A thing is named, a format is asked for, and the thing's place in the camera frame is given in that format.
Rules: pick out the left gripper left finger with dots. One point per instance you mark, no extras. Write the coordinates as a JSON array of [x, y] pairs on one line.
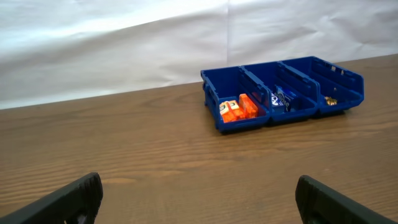
[[62, 205]]

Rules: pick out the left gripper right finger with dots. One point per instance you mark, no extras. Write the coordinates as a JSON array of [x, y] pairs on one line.
[[326, 205]]

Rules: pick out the gold candy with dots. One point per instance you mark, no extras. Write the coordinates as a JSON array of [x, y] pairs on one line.
[[330, 100]]

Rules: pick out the blue candy pack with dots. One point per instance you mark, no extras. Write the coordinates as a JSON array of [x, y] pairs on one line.
[[276, 102], [287, 98]]

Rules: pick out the orange candy box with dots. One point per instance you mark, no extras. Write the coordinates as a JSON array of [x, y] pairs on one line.
[[226, 113], [237, 110], [248, 107]]

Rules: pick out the blue tray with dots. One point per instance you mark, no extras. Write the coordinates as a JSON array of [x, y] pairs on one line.
[[227, 84]]

